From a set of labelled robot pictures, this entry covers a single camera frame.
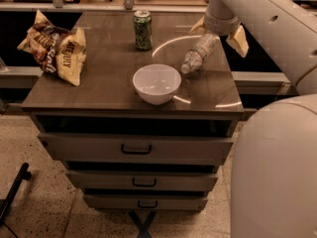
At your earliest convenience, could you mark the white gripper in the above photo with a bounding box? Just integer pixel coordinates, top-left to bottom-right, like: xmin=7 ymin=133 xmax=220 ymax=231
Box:
xmin=189 ymin=0 xmax=249 ymax=58

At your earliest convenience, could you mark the clear plastic water bottle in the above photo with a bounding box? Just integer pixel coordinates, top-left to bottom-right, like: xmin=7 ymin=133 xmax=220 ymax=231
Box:
xmin=180 ymin=34 xmax=218 ymax=74

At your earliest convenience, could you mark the white bowl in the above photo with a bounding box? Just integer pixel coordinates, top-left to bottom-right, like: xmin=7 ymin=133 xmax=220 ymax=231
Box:
xmin=133 ymin=64 xmax=181 ymax=105

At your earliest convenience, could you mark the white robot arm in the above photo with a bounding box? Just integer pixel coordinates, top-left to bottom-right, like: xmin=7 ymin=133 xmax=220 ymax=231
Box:
xmin=205 ymin=0 xmax=317 ymax=238

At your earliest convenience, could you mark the green soda can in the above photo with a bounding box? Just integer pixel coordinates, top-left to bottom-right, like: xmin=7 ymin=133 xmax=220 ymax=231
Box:
xmin=133 ymin=10 xmax=153 ymax=51

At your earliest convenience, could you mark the grey drawer cabinet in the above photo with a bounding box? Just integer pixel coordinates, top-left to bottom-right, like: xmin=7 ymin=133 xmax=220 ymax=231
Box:
xmin=23 ymin=12 xmax=244 ymax=197

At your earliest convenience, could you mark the brown yellow chip bag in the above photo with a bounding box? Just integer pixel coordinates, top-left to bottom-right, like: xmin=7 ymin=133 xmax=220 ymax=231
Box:
xmin=17 ymin=10 xmax=86 ymax=86

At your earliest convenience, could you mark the top grey drawer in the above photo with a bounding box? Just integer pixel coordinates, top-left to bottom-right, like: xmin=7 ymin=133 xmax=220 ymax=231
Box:
xmin=39 ymin=133 xmax=233 ymax=166

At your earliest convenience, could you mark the grey drawer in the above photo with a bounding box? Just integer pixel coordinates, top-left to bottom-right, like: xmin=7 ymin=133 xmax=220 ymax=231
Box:
xmin=66 ymin=171 xmax=218 ymax=191
xmin=39 ymin=133 xmax=233 ymax=166
xmin=83 ymin=194 xmax=208 ymax=211

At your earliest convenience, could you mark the middle grey drawer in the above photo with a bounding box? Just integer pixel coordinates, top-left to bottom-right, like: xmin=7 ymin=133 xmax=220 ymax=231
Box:
xmin=66 ymin=171 xmax=218 ymax=191

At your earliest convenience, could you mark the bottom grey drawer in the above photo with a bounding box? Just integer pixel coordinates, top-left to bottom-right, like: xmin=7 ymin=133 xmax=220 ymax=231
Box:
xmin=83 ymin=194 xmax=208 ymax=211

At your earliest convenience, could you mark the black left base leg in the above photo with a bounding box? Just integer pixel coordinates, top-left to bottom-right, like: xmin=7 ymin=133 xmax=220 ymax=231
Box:
xmin=0 ymin=163 xmax=32 ymax=224

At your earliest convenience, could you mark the metal shelf rail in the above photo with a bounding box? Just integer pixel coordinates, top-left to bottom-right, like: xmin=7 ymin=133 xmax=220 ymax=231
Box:
xmin=0 ymin=0 xmax=209 ymax=13

